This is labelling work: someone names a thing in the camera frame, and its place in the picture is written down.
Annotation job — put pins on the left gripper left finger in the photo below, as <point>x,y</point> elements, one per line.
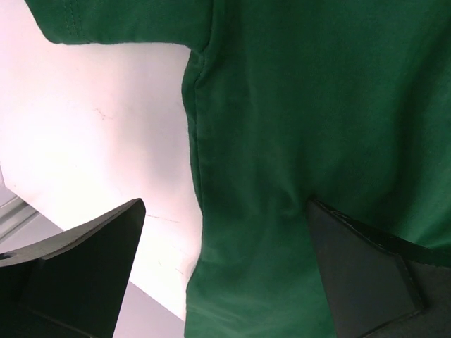
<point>72,284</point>

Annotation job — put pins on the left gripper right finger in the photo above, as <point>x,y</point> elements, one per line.
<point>376,284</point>

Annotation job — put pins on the green t shirt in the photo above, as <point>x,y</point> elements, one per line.
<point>347,101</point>

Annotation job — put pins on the aluminium frame rail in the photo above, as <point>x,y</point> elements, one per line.
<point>15,214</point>

